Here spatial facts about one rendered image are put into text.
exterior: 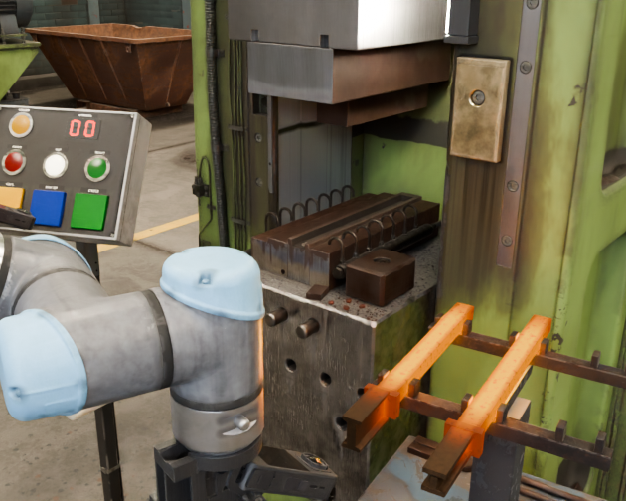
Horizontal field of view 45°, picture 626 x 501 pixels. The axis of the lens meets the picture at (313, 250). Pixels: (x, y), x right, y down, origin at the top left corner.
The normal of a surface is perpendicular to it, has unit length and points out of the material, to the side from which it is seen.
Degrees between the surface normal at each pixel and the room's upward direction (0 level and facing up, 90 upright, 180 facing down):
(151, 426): 0
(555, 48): 90
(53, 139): 60
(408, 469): 0
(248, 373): 90
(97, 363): 72
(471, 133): 90
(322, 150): 90
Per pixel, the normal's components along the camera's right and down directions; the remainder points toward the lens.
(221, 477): 0.59, 0.29
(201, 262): 0.01, -0.93
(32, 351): 0.32, -0.40
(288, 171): 0.79, 0.22
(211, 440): 0.02, 0.36
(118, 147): -0.19, -0.17
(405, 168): -0.62, 0.27
